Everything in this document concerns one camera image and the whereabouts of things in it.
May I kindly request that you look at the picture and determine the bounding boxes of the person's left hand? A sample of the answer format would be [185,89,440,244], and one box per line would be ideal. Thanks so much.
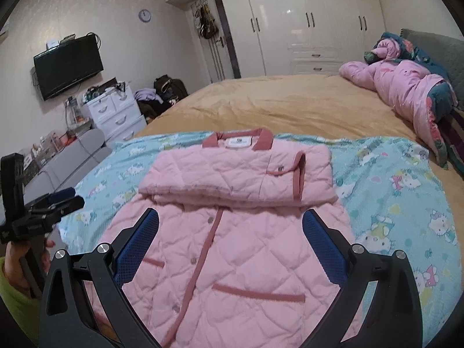
[4,239,56,292]

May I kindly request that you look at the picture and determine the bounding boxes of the grey bench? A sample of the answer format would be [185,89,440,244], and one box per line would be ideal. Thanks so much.
[22,128,113,204]

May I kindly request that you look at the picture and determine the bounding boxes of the hanging bags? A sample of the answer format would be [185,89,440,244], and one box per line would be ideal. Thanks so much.
[194,2,220,40]

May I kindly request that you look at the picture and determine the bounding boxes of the white room door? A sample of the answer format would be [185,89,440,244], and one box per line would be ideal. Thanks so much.
[188,0,236,84]

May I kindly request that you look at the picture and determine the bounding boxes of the dark striped pillow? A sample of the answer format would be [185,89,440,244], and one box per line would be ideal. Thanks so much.
[440,109,464,175]

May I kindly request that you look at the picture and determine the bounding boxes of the black bag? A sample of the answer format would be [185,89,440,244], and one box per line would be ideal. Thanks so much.
[153,75,188,104]

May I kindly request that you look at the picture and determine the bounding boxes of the white glossy wardrobe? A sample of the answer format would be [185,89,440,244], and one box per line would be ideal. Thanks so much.
[161,0,387,80]

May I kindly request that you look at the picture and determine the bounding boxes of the black wall television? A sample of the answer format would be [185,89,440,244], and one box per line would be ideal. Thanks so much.
[33,35,104,101]

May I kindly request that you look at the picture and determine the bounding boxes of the small cluttered rack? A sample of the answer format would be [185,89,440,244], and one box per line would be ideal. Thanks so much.
[65,96,81,129]

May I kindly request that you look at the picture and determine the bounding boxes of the grey quilted headboard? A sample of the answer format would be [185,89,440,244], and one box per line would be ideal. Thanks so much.
[399,28,464,91]

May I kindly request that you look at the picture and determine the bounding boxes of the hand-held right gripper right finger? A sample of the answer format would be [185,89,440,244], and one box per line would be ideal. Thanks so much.
[301,209,425,348]

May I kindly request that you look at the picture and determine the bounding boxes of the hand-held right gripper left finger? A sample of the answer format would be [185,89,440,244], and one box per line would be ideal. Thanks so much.
[38,208,160,348]

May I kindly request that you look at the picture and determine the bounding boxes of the purple clothes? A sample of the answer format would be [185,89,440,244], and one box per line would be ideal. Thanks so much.
[134,88,164,104]

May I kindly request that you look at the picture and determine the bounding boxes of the pink floral quilt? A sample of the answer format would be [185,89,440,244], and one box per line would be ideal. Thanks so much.
[339,31,459,169]

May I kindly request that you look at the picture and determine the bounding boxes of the blue cartoon print blanket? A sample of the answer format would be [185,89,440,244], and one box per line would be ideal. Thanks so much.
[58,130,461,338]

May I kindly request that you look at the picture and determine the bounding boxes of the white drawer cabinet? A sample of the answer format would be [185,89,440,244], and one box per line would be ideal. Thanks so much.
[81,83,147,142]

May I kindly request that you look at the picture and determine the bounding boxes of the bed with tan sheet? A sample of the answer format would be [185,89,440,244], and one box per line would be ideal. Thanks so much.
[58,74,464,348]

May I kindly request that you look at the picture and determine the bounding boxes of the person's left forearm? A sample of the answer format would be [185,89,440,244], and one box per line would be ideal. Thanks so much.
[0,257,41,347]

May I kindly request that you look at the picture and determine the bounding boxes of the dark clothes pile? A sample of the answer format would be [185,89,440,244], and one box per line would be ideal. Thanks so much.
[138,99,175,120]

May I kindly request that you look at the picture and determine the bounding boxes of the pink quilted jacket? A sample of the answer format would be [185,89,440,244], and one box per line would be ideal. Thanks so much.
[85,128,363,348]

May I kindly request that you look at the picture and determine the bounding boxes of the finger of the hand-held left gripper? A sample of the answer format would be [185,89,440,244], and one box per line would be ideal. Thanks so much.
[31,196,85,224]
[34,187,77,207]

